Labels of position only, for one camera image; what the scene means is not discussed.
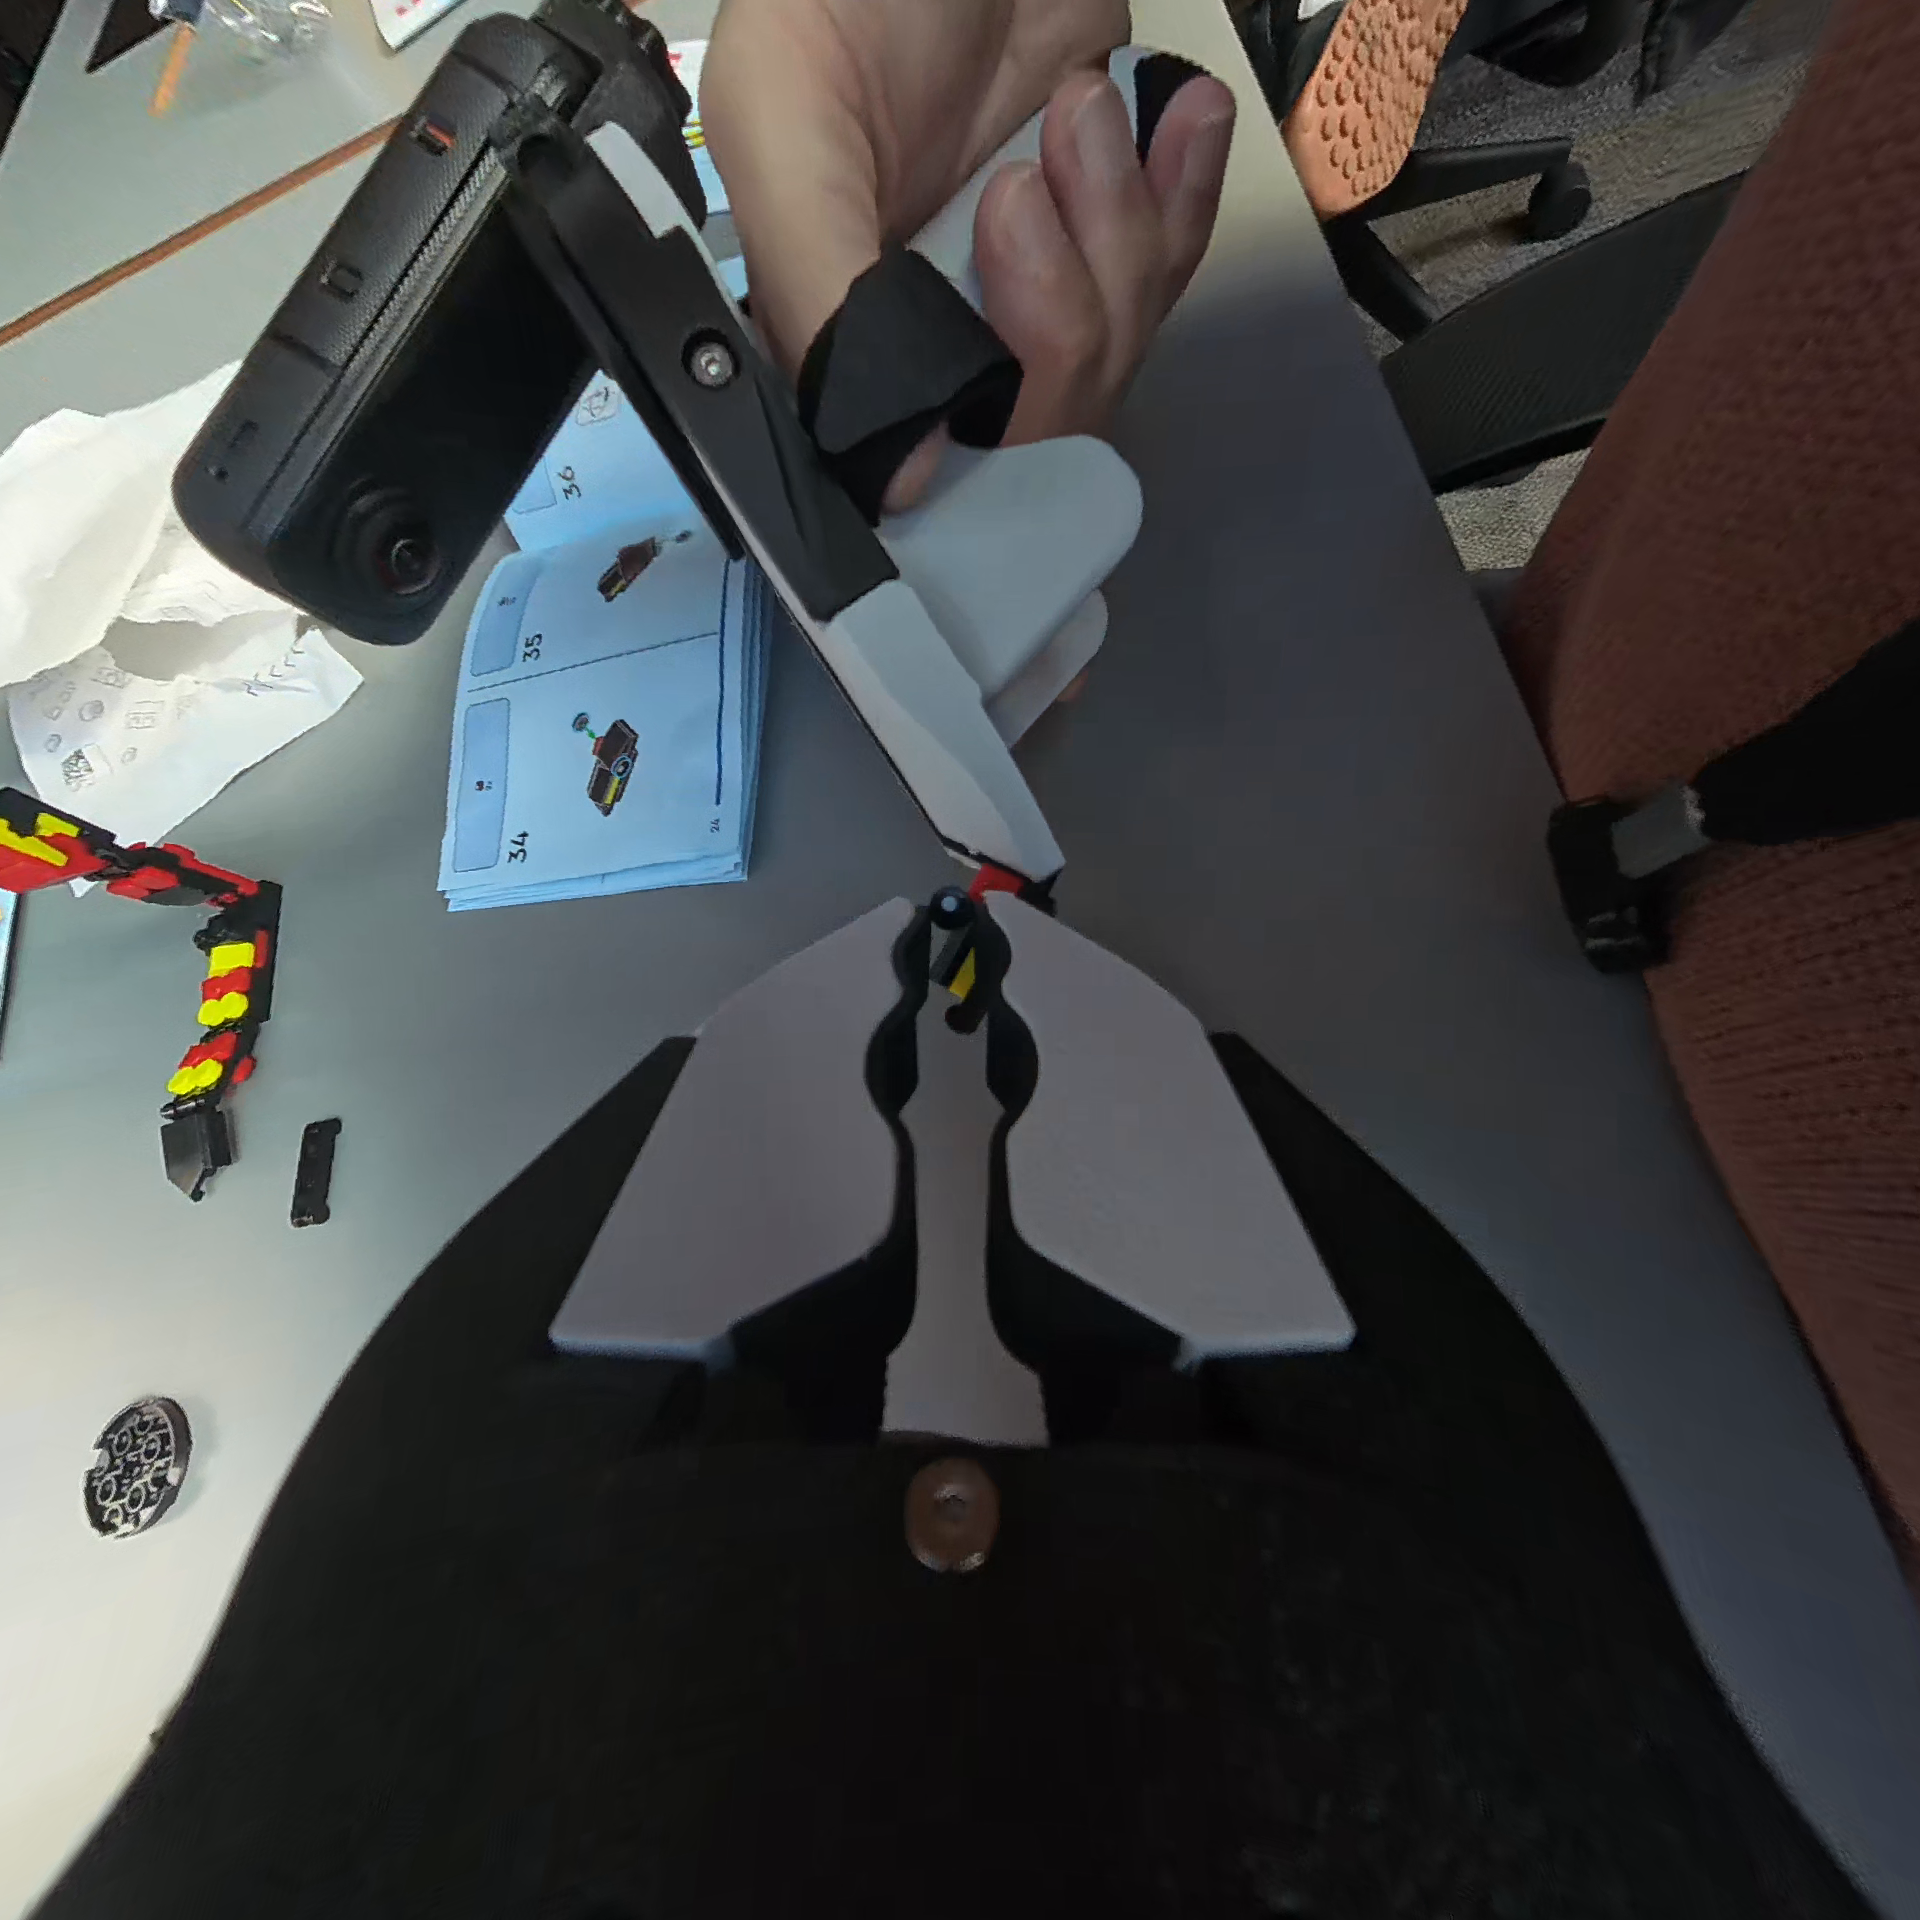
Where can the round black grille brick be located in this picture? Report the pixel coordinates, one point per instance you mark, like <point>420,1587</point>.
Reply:
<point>137,1469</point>

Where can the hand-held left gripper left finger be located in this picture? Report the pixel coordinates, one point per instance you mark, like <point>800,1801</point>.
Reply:
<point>721,1172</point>

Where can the blue instruction booklet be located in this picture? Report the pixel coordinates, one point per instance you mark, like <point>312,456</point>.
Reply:
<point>662,705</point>

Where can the clear plastic bag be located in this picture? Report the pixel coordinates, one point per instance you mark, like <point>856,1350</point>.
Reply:
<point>264,24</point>

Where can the long black brick plate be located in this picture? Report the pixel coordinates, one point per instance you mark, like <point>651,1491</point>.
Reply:
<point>317,1172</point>

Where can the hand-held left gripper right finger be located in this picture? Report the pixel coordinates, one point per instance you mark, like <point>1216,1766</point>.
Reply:
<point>1172,1172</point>

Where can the person's right hand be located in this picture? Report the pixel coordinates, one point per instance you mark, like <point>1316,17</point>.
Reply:
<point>870,136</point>

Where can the red yellow black brick assembly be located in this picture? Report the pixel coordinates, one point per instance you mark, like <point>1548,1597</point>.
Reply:
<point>233,961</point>

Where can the red yellow black brick piece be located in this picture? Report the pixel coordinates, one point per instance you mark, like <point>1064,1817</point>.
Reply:
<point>961,974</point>

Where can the white printed sheet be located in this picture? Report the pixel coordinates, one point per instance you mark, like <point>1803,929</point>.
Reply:
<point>421,20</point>

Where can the small black round brick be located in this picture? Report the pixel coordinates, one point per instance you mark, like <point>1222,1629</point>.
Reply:
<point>951,909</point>

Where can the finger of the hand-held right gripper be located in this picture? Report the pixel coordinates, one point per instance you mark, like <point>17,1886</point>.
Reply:
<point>945,720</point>

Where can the crumpled white tissue paper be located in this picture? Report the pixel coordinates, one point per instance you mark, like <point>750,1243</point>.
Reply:
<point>89,511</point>

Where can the grey desk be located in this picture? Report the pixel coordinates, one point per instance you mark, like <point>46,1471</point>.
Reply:
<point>1350,901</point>

